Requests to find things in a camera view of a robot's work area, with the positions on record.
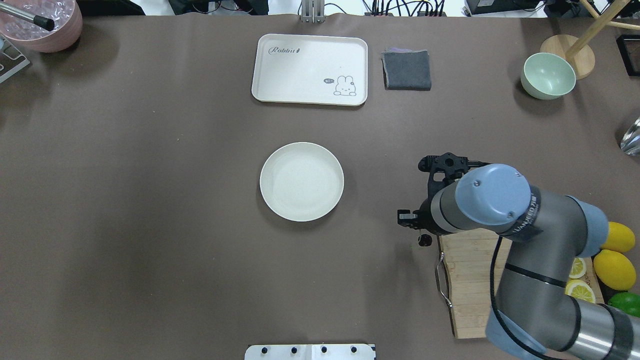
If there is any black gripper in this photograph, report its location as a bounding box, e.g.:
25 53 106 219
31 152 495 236
397 198 451 236

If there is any white round plate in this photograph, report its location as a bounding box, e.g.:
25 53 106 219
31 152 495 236
259 142 345 223

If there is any dark red cherry pair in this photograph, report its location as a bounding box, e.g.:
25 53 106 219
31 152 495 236
417 234 433 248

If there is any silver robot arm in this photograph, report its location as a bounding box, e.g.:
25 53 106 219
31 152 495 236
397 156 639 360

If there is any white rectangular tray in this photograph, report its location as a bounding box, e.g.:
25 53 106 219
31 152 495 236
251 33 369 107

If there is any black wood-look tray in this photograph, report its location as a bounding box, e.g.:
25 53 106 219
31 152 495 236
615 34 640 76

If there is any bamboo cutting board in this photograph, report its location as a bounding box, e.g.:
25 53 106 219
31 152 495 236
436 228 605 339

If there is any grey folded cloth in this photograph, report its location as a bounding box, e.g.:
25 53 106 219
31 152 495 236
381 48 432 91

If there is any lemon slice right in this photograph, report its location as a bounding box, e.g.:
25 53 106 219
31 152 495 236
569 257 587 280

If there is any lemon slice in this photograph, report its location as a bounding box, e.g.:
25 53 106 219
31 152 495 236
564 279 597 304
569 257 587 280

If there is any lemon slice left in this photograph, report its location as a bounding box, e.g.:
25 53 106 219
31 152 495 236
564 279 597 304

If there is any mint green bowl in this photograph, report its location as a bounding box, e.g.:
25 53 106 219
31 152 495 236
519 52 578 100

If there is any yellow lemon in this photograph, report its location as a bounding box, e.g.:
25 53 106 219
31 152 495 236
600 221 636 253
593 249 637 291

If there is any silver metal scoop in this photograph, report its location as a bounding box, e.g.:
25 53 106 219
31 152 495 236
619 117 640 157

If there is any green lime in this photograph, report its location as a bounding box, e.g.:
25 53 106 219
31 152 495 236
607 291 640 318

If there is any bamboo cup tree stand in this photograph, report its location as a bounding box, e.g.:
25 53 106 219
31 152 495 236
539 0 639 80

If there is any pink mixing bowl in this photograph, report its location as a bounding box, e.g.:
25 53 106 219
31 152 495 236
0 0 83 53

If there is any black pestle in bowl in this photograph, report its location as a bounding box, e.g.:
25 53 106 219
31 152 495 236
0 1 55 32

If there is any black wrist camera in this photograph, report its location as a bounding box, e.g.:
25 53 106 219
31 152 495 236
417 152 489 200

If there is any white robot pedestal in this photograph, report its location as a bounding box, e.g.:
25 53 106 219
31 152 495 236
244 343 377 360

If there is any aluminium frame post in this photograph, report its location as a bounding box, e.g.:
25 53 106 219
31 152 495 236
299 0 326 24

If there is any light blue wire cup rack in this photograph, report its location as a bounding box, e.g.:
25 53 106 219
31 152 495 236
0 35 31 84

